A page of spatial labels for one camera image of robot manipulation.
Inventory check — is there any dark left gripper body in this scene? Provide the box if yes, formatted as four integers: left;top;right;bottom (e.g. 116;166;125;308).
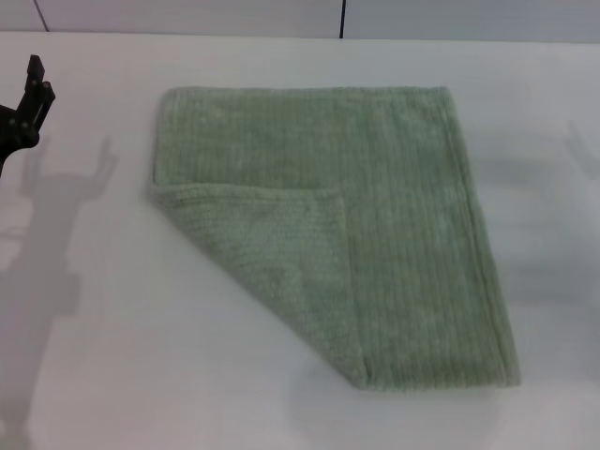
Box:
0;105;37;180

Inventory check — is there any green ribbed terry towel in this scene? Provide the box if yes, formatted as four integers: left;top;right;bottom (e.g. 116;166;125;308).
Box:
150;84;522;390

